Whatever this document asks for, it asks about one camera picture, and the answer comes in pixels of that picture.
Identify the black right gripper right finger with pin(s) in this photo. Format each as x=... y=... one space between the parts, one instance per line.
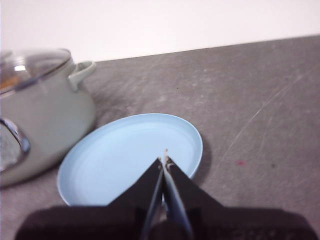
x=190 y=192

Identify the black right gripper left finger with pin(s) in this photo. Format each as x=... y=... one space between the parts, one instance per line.
x=140 y=190

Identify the blue round plate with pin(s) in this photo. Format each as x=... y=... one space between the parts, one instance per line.
x=112 y=155

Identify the pale green electric steamer pot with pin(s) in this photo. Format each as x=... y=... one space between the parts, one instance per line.
x=50 y=120

